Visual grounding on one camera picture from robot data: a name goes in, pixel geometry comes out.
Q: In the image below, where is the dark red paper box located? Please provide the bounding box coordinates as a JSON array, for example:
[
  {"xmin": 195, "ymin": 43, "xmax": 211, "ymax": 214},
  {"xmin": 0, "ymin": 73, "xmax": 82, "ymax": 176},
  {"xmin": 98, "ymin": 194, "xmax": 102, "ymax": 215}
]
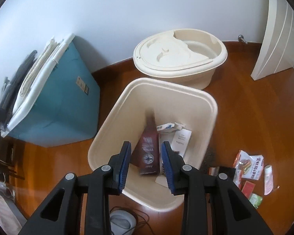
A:
[{"xmin": 131, "ymin": 109, "xmax": 160, "ymax": 175}]

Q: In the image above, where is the red white snack wrapper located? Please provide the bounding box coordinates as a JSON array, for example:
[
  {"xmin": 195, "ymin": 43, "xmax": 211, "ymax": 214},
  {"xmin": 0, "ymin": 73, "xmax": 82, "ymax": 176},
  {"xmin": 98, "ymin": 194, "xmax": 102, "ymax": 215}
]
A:
[{"xmin": 233, "ymin": 150, "xmax": 264, "ymax": 180}]

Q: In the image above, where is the beige square trash bin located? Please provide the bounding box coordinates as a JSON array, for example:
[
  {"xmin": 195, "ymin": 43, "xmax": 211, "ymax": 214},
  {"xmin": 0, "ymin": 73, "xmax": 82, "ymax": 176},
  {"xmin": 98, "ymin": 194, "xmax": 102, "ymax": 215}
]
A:
[{"xmin": 87, "ymin": 77, "xmax": 218, "ymax": 213}]

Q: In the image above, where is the white slipper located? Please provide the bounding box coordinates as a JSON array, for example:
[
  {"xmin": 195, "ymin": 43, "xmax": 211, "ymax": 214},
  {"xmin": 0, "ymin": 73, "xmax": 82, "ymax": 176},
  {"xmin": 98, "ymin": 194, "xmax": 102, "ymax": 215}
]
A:
[{"xmin": 110, "ymin": 210, "xmax": 137, "ymax": 235}]

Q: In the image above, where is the white paper leaflet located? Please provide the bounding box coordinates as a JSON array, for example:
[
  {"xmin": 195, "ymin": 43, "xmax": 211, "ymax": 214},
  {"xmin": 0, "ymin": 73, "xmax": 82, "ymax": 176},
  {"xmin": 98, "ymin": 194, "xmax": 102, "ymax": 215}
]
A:
[{"xmin": 159, "ymin": 129, "xmax": 192, "ymax": 157}]

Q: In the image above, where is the small red packet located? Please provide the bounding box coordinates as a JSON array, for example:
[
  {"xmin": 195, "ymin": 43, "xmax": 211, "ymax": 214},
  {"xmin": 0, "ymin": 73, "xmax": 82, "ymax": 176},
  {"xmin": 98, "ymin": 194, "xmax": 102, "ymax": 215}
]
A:
[{"xmin": 242, "ymin": 181, "xmax": 255, "ymax": 199}]

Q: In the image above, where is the small green packet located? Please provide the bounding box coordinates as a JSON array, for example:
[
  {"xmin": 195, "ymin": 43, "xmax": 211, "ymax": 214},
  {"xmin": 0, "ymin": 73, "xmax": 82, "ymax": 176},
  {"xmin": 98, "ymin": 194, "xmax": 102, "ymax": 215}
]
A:
[{"xmin": 249, "ymin": 193, "xmax": 263, "ymax": 209}]

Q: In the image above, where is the white blue crumpled carton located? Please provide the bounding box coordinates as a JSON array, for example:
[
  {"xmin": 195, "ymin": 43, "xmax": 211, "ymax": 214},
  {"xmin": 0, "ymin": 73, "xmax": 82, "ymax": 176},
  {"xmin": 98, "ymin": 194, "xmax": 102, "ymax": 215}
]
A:
[{"xmin": 157, "ymin": 122, "xmax": 185, "ymax": 134}]

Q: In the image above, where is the white tube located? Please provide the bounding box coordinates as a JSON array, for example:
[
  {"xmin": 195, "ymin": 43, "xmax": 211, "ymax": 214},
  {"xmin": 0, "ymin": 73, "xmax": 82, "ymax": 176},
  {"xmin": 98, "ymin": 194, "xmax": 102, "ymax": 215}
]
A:
[{"xmin": 264, "ymin": 165, "xmax": 273, "ymax": 195}]

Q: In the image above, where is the teal storage box white lid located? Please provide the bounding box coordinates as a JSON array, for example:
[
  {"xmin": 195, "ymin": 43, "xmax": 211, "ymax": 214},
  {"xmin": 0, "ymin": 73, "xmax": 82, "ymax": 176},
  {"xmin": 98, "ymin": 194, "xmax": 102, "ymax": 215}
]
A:
[{"xmin": 0, "ymin": 33, "xmax": 100, "ymax": 147}]

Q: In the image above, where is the beige round lidded tub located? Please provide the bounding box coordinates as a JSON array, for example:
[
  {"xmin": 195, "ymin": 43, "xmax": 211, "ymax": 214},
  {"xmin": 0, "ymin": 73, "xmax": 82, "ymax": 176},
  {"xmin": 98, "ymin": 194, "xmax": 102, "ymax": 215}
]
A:
[{"xmin": 133, "ymin": 29, "xmax": 228, "ymax": 90}]

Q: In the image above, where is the cream folded cloth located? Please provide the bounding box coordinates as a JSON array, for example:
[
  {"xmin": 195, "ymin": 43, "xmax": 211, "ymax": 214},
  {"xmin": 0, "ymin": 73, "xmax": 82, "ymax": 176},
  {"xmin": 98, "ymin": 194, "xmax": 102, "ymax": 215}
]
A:
[{"xmin": 18, "ymin": 38, "xmax": 59, "ymax": 97}]

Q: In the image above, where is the metal door stopper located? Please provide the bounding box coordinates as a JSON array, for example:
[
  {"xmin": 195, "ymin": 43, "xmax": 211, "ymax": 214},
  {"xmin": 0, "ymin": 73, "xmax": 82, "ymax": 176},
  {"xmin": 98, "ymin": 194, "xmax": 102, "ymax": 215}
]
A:
[{"xmin": 237, "ymin": 34, "xmax": 248, "ymax": 45}]

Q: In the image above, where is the white door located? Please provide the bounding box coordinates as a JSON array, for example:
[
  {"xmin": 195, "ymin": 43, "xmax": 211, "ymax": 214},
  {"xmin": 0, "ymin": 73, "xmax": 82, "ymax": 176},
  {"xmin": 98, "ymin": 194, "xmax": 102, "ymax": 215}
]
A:
[{"xmin": 251, "ymin": 0, "xmax": 294, "ymax": 81}]

